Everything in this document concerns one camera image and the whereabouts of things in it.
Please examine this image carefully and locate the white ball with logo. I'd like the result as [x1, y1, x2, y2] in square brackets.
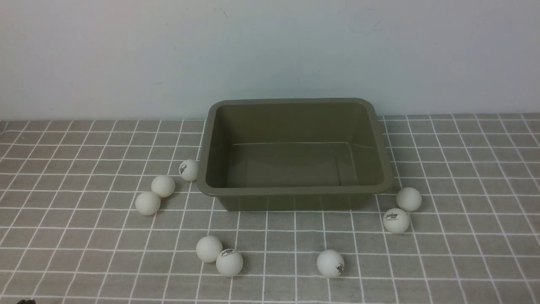
[179, 159, 199, 182]

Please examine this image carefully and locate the plain white ball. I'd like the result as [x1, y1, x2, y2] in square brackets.
[195, 235, 223, 263]
[135, 192, 161, 216]
[151, 175, 176, 198]
[396, 187, 422, 212]

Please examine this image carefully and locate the olive green plastic bin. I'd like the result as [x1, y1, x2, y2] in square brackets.
[197, 98, 394, 211]

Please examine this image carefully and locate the grey checked tablecloth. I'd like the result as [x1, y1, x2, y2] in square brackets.
[0, 114, 540, 304]

